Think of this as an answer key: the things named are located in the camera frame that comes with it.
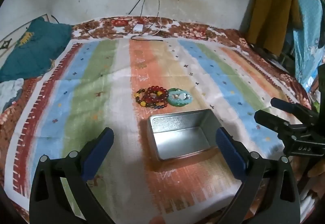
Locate white charger with cables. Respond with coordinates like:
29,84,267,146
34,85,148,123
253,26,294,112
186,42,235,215
129,0,164,42

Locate person's right hand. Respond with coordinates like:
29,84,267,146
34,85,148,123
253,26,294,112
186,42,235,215
308,160,325,200

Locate turquoise bead bracelet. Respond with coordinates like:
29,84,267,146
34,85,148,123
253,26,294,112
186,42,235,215
169,88,192,103

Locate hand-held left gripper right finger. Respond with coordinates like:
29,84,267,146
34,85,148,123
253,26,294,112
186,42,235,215
216,127,301,224

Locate white cable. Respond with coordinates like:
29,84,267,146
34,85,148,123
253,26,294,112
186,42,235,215
142,17,164,37

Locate white blue cloth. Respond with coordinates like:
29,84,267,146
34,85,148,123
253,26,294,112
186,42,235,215
0,79,24,113

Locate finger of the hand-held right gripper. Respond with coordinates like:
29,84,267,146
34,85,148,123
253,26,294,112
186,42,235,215
254,109,294,139
271,97,318,119

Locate teal pillow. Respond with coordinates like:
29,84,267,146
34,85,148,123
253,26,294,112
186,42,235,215
0,16,73,83

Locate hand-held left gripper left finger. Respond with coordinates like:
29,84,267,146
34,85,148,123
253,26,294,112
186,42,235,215
29,127,115,224

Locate mustard hanging garment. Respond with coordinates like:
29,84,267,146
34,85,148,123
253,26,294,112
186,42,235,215
246,0,302,57

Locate light blue printed curtain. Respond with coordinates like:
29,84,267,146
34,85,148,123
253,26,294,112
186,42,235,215
255,0,325,93

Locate dark bead bracelet yellow beads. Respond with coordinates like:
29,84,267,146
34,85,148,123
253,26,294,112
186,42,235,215
134,88,168,109

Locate silver metal tin box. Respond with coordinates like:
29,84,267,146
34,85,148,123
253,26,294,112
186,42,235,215
147,109,221,162

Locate striped colourful mat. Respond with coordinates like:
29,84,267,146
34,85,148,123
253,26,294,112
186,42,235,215
4,37,306,214

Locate multicolour crystal bead bracelet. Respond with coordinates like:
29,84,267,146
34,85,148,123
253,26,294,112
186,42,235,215
144,85,169,103

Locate green jade bangle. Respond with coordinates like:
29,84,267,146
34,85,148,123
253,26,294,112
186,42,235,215
168,88,194,107

